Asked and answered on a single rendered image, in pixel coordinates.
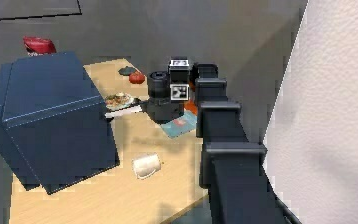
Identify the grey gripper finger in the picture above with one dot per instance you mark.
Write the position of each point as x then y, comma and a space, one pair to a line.
140, 101
123, 113

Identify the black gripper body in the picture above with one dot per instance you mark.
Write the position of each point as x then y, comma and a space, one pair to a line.
163, 108

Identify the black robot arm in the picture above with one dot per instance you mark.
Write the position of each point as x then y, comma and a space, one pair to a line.
227, 133

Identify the white mug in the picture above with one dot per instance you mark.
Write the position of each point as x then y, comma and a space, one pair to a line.
146, 165

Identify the plate with food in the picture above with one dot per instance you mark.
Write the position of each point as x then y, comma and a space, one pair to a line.
119, 100

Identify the red tomato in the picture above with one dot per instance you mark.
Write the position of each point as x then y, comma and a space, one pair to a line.
137, 78

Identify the teal book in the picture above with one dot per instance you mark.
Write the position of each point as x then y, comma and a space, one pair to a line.
180, 126

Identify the orange object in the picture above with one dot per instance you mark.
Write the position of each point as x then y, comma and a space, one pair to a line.
191, 107

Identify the dark green round lid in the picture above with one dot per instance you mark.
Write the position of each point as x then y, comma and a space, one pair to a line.
127, 70

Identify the dark blue fridge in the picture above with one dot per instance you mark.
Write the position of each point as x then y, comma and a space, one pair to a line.
53, 123

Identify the light wooden table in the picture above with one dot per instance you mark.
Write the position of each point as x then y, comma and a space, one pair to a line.
127, 196

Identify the red bin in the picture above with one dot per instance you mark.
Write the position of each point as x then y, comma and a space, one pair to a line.
38, 45

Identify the dark framed wall picture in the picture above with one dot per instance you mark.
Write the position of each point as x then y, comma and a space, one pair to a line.
33, 8

